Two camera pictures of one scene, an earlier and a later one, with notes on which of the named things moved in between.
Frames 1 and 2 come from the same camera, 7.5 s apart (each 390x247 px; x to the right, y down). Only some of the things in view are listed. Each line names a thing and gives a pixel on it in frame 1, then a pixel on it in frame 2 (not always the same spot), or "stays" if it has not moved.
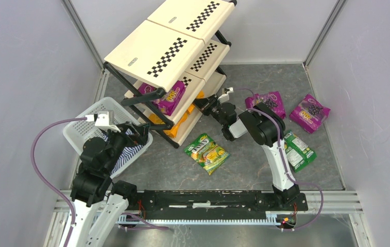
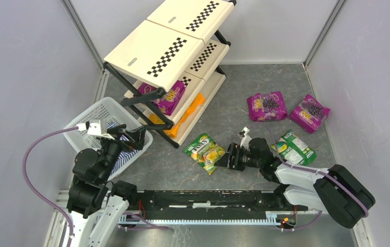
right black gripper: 210,104 → 233,158
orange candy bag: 171,131 stays
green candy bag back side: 299,154 stays
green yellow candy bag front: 207,152 stays
